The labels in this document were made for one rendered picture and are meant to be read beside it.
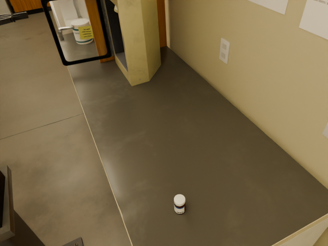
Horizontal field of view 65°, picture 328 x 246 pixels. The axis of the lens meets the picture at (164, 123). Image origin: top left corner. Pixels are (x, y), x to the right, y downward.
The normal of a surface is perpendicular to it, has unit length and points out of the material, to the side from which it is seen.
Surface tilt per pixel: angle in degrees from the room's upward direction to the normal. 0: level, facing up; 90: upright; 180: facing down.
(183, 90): 0
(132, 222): 0
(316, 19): 90
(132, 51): 90
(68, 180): 0
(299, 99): 90
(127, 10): 90
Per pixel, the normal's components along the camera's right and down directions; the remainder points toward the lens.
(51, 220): -0.05, -0.74
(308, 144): -0.91, 0.32
